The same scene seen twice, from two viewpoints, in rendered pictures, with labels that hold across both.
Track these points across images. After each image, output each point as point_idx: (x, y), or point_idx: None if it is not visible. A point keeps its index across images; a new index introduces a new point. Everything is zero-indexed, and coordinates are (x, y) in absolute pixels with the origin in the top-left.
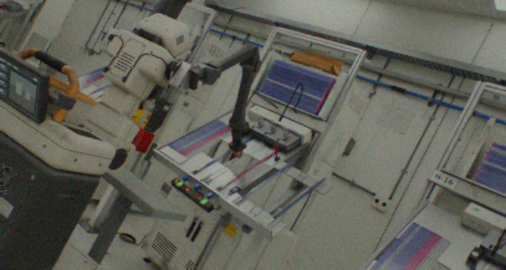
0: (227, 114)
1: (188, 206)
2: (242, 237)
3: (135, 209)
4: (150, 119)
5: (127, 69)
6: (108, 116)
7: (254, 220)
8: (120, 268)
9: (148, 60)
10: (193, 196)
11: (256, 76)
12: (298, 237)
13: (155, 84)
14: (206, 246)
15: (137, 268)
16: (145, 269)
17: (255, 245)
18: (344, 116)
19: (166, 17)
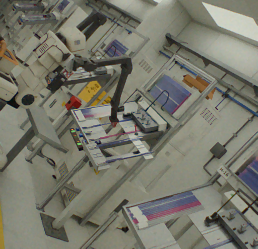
0: (126, 102)
1: (83, 150)
2: None
3: None
4: (51, 83)
5: (43, 52)
6: (29, 75)
7: (92, 158)
8: (34, 172)
9: (53, 49)
10: (75, 139)
11: None
12: (148, 194)
13: (59, 64)
14: (72, 170)
15: (45, 177)
16: (50, 180)
17: (97, 177)
18: (197, 122)
19: (76, 29)
